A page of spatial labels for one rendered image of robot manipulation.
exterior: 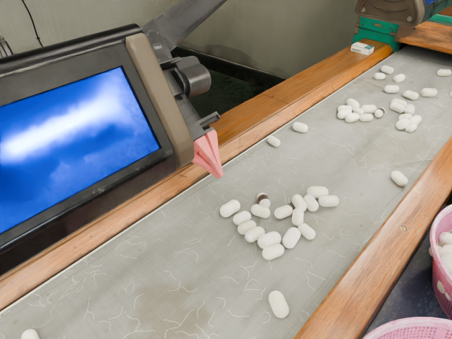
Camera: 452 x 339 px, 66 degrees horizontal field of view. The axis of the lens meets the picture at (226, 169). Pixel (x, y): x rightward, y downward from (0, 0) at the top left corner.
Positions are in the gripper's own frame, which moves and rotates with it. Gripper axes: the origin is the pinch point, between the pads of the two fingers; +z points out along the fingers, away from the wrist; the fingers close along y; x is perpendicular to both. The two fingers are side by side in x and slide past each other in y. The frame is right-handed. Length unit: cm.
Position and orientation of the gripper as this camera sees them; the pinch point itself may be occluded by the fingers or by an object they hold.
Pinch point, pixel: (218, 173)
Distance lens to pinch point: 60.4
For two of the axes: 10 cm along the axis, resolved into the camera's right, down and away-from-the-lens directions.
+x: -4.7, 3.2, 8.2
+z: 5.6, 8.3, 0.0
